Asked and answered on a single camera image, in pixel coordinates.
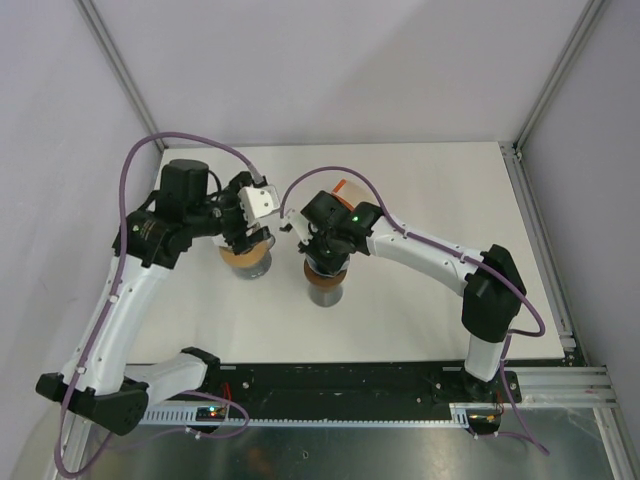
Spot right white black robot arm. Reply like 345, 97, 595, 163
281, 191, 526, 401

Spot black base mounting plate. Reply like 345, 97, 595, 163
196, 361, 522, 420

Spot orange coffee filter box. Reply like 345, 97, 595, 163
331, 179, 377, 211

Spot dark wooden dripper ring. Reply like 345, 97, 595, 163
303, 264, 349, 293

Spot light wooden dripper ring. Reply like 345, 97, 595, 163
219, 237, 271, 269

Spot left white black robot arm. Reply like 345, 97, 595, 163
36, 159, 280, 436

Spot glass server pitcher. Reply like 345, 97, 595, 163
232, 237, 276, 280

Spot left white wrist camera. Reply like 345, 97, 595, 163
238, 185, 280, 224

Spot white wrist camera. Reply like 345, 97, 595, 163
238, 185, 280, 224
279, 208, 313, 246

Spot white paper coffee filter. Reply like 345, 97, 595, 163
212, 234, 231, 249

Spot glass carafe with brown band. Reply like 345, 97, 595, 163
308, 284, 343, 308

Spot white slotted cable duct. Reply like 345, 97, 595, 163
140, 401, 469, 429

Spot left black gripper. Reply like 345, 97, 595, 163
186, 172, 271, 254

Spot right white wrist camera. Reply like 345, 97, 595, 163
279, 208, 313, 246

